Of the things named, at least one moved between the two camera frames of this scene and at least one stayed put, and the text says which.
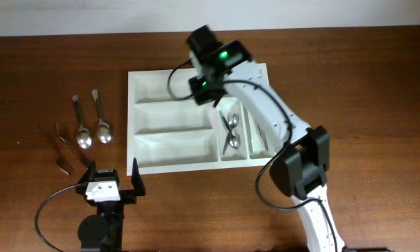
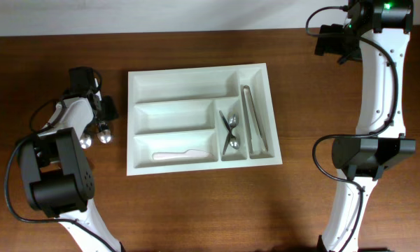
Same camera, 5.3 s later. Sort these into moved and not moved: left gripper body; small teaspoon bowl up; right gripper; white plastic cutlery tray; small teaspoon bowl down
Moved: left gripper body; right gripper
Not moved: small teaspoon bowl up; small teaspoon bowl down; white plastic cutlery tray
